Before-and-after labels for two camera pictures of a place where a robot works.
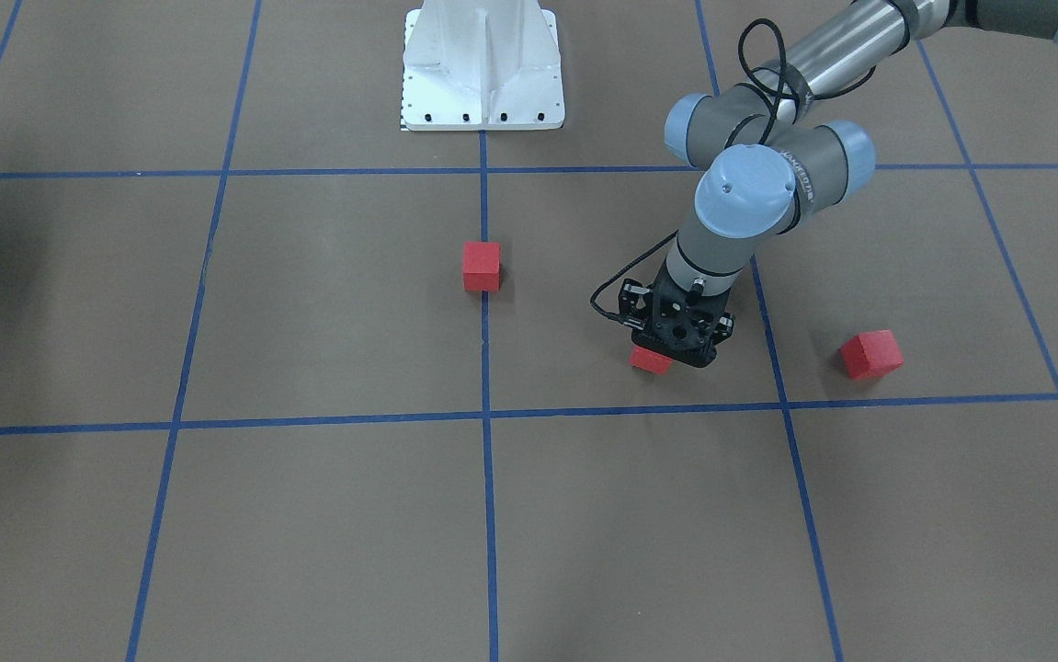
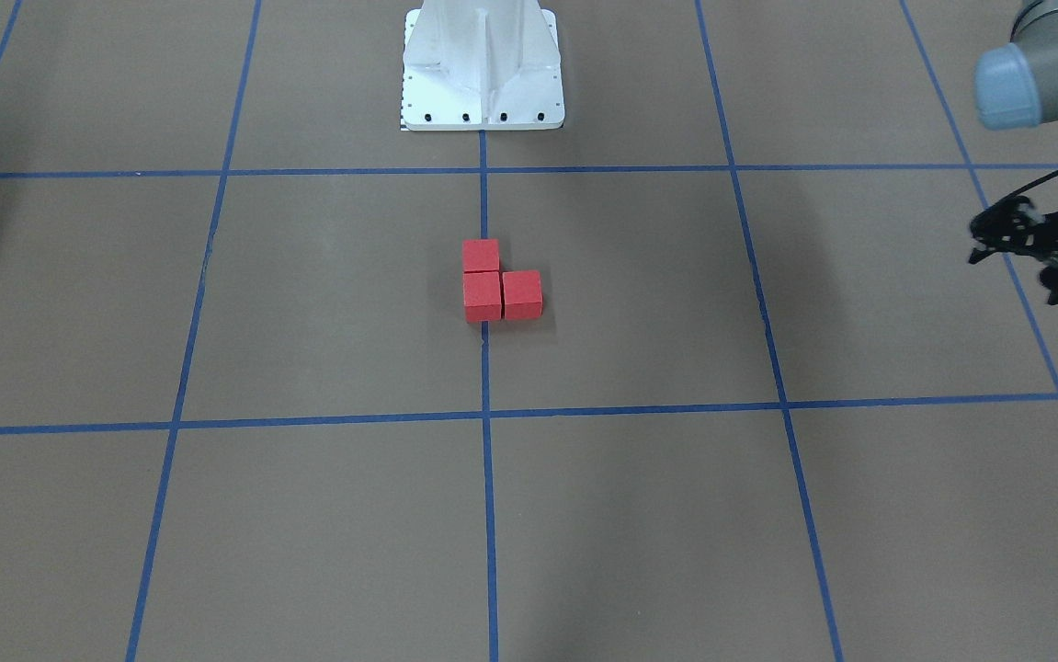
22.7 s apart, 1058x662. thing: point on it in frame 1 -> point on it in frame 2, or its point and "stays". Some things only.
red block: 481,266 stays
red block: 870,354 -> 522,294
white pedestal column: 482,65 stays
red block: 649,360 -> 482,293
